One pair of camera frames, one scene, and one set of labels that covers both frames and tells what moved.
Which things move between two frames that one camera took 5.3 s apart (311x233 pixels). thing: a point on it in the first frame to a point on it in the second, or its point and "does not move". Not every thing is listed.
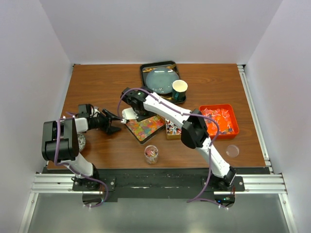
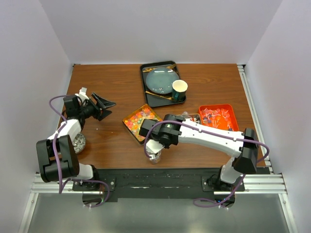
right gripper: [140, 118] to [167, 146]
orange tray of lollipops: [224, 114] does not move
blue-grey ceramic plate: [160, 80] does not move
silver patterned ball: [81, 141] does not move
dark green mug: [179, 90] does not move
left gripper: [107, 120] to [99, 114]
